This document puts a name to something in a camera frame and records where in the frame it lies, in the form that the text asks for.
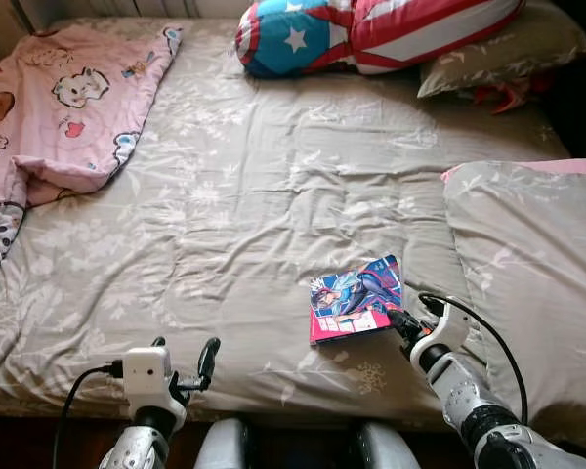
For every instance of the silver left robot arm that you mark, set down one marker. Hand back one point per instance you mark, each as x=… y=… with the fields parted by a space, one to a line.
x=132 y=451

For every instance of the grey robot leg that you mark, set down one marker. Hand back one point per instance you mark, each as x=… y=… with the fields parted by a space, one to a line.
x=386 y=449
x=222 y=447

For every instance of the red blue star bolster pillow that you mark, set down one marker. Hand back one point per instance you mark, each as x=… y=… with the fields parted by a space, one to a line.
x=303 y=39

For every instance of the grey floral pillow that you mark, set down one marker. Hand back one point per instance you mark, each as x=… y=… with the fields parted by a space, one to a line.
x=508 y=49

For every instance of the folded grey floral duvet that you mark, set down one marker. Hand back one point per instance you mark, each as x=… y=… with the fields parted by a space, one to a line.
x=537 y=264

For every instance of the bed with grey floral sheet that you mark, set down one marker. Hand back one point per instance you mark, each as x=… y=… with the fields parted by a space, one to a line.
x=254 y=215

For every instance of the grey robot right leg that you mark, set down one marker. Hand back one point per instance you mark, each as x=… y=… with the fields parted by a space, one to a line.
x=386 y=449

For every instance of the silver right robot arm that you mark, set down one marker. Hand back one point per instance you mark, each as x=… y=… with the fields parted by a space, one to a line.
x=469 y=401

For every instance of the grey robot left leg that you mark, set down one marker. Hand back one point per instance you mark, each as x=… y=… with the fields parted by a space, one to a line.
x=222 y=447

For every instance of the colourful comic book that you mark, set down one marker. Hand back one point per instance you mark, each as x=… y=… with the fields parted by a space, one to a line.
x=356 y=298

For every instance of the pink cartoon bear blanket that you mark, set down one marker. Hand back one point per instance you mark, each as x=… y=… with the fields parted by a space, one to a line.
x=68 y=127

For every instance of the red cloth item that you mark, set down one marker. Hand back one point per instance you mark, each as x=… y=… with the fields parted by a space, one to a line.
x=508 y=95

